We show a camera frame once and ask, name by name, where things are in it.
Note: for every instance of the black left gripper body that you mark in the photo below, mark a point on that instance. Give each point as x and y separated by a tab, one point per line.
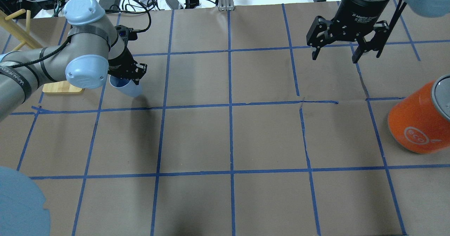
122	61

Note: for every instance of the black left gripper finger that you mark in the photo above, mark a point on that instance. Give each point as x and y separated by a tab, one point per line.
120	73
136	72

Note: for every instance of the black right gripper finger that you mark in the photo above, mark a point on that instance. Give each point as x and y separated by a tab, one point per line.
320	34
377	43

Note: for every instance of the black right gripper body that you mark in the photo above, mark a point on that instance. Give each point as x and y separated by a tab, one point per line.
358	11

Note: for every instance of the light blue paper cup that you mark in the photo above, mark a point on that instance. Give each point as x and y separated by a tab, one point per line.
125	86

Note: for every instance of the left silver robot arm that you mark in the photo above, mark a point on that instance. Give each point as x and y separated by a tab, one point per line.
95	51

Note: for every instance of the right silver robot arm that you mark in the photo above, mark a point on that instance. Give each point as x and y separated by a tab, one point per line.
424	8

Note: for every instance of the wooden mug tree stand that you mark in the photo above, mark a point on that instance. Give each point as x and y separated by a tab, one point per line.
31	33

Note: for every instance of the orange cylindrical container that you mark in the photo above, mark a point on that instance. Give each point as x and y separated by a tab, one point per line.
420	122

